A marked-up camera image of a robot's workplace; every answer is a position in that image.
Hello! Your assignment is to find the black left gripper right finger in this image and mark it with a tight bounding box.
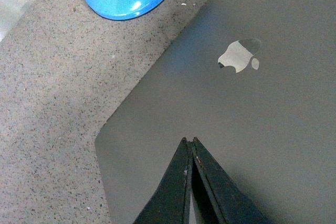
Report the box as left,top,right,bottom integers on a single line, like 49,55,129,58
191,137,271,223

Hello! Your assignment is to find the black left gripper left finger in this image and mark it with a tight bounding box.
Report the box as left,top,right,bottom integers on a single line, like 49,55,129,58
134,138,193,224

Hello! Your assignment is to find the grey laptop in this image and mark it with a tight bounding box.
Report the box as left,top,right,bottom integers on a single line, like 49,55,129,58
95,0,335,223

